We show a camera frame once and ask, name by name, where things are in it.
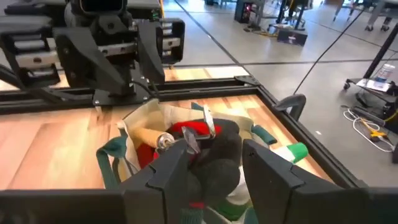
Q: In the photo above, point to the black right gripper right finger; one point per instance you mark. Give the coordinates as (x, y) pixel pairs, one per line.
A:
(267, 186)

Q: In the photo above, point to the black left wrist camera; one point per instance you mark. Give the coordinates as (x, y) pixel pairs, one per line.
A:
(99, 6)

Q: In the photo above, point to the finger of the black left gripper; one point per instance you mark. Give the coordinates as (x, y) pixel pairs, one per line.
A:
(150, 53)
(87, 62)

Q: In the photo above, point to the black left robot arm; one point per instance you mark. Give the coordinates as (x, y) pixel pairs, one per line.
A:
(143, 9)

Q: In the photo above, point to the clear plastic water bottle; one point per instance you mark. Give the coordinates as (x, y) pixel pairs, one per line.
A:
(385, 74)

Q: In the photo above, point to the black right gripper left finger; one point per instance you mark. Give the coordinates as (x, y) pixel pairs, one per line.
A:
(168, 186)

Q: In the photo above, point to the red gardening glove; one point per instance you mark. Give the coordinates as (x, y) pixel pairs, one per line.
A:
(217, 168)
(199, 127)

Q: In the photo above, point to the small black floor box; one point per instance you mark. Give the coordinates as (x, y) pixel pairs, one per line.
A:
(292, 37)

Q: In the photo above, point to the cream green canvas gardening bag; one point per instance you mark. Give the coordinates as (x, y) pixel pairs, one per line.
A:
(149, 118)

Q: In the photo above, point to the black curved bracket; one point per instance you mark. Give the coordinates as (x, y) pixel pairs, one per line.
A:
(292, 101)

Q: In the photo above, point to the black computer tower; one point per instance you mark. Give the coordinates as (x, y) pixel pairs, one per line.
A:
(245, 11)

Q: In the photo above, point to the black pole cart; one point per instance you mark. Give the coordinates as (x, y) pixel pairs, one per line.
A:
(378, 56)

